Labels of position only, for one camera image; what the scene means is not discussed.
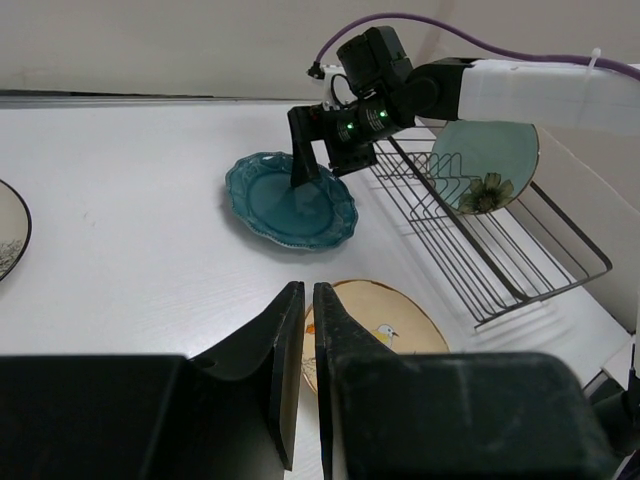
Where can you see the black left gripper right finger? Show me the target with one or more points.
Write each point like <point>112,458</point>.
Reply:
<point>383,415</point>

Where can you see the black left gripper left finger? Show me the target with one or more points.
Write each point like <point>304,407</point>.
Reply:
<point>250,420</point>

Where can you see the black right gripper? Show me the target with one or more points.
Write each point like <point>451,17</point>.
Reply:
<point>376,68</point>

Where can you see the dark teal scalloped plate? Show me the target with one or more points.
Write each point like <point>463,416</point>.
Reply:
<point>319,215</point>

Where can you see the light blue flower plate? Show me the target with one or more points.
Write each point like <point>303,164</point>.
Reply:
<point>481,167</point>

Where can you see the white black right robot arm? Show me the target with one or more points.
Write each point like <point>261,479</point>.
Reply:
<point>582,92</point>

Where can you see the beige plate with bird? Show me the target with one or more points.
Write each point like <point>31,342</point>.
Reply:
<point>391,317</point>

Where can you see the cream plate with tree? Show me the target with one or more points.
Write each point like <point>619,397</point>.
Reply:
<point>16,228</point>

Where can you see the dark wire dish rack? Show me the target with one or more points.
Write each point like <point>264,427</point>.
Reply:
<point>492,263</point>

